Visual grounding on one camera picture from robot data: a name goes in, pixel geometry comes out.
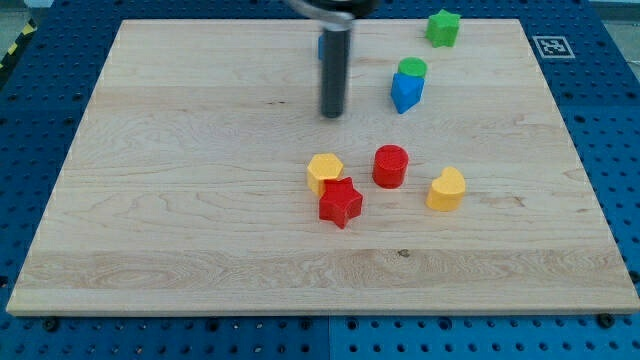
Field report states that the light wooden board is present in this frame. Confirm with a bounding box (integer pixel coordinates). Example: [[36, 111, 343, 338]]
[[7, 19, 639, 317]]

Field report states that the white fiducial marker tag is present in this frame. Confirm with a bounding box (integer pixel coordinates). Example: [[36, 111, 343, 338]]
[[533, 35, 575, 59]]

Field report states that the red star block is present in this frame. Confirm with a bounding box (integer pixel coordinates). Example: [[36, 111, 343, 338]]
[[319, 177, 364, 229]]

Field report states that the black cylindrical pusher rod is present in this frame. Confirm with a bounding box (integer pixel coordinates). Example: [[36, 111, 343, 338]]
[[319, 22, 351, 119]]

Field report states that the red cylinder block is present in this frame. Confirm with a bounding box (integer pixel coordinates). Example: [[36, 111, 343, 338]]
[[372, 144, 409, 189]]

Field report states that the yellow hexagon block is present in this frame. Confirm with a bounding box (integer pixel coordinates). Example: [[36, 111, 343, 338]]
[[306, 153, 344, 197]]

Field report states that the green cylinder block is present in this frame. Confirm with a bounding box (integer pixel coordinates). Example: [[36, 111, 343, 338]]
[[397, 57, 428, 78]]

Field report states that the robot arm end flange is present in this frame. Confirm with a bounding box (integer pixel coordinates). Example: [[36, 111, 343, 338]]
[[284, 0, 379, 26]]

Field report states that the yellow heart block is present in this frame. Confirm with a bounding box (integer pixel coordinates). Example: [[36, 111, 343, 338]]
[[425, 167, 466, 212]]

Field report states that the blue pentagon block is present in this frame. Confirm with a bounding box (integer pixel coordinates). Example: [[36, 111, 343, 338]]
[[390, 73, 425, 114]]

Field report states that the green star block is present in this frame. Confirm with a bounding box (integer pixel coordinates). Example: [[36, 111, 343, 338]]
[[425, 9, 461, 48]]

